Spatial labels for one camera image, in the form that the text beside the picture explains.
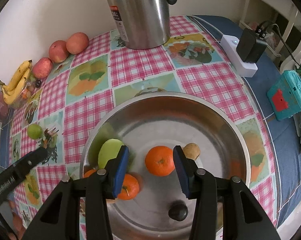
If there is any dark plum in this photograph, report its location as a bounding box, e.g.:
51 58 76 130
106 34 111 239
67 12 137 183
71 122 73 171
168 200 188 222

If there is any large orange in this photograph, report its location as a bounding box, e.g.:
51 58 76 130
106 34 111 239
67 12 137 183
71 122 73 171
145 146 175 177

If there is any steel bowl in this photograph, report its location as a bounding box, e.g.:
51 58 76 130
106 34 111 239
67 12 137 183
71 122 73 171
80 92 251 240

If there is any black cable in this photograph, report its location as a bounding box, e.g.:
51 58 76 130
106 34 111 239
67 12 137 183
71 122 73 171
257 21 301 73

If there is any stainless steel kettle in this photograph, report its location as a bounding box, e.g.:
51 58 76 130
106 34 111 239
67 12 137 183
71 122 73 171
105 0 178 50

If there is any teal box with red label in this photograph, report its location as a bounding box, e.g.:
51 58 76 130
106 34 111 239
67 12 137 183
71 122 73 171
267 70 301 121

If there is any medium orange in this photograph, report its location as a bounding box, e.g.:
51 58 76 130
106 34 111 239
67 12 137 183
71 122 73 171
117 174 140 200

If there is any clear bag of small fruit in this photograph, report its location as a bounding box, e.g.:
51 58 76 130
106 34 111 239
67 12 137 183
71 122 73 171
15 76 43 108

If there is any black power adapter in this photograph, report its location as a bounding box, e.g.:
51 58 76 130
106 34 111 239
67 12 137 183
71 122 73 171
236 28 268 64

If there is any small green fruit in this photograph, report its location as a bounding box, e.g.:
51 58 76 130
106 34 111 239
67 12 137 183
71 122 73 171
27 123 43 139

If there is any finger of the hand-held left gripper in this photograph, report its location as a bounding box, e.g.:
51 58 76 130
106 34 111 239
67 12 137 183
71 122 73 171
4 147 48 182

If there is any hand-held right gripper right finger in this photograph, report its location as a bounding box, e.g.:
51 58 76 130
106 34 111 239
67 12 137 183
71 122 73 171
173 145 281 240

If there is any brown round fruit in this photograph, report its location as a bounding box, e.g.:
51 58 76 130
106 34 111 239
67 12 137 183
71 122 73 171
183 143 201 161

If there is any pink checkered tablecloth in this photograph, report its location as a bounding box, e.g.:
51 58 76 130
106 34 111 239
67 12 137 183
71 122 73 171
9 15 278 240

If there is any red apple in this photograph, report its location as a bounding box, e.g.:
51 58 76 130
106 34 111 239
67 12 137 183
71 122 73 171
66 32 89 55
49 40 69 63
32 57 53 79

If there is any blue cloth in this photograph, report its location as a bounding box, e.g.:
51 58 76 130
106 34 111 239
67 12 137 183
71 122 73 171
0 15 301 228

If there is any white plastic chair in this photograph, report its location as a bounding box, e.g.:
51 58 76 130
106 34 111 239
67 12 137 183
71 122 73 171
241 0 301 73

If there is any white power strip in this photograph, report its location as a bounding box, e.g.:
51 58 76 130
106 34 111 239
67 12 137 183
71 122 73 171
220 34 258 77

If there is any large green fruit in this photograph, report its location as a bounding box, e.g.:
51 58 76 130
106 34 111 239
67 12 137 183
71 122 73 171
98 138 124 170

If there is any banana bunch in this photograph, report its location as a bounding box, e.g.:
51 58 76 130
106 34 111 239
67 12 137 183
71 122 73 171
0 59 33 105

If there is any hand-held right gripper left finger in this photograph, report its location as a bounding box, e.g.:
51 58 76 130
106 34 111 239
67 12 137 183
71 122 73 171
22 145 130 240

